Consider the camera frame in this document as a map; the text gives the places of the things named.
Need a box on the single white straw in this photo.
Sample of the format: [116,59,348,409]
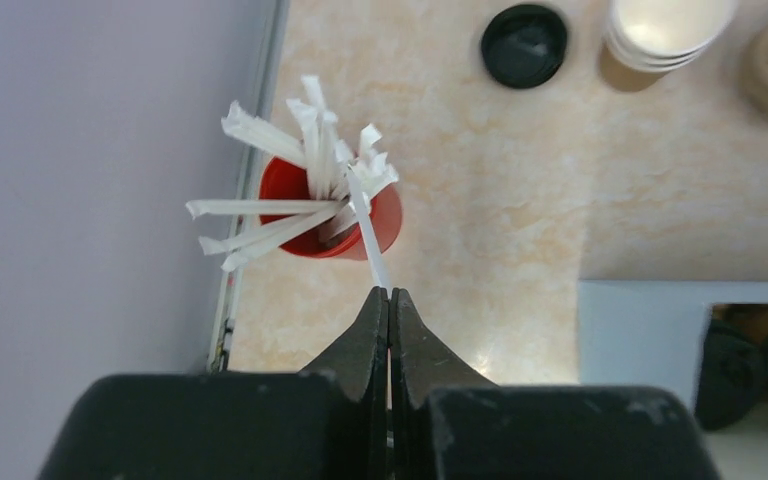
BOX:
[345,167,392,297]

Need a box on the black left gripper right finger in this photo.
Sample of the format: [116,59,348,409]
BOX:
[389,288,719,479]

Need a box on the stack of black lids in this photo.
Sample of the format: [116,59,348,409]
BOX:
[479,3,569,90]

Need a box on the black coffee cup lid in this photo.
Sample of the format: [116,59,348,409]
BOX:
[694,321,767,431]

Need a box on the stack of paper cups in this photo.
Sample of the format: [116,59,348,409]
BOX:
[598,0,738,93]

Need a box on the brown cardboard cup carrier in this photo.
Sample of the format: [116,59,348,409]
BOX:
[712,304,768,345]

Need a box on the light blue paper bag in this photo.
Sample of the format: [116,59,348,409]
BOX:
[578,281,768,479]

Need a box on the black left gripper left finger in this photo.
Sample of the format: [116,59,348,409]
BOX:
[40,287,388,479]

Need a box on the red straw cup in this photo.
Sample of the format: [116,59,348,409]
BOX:
[258,157,403,261]

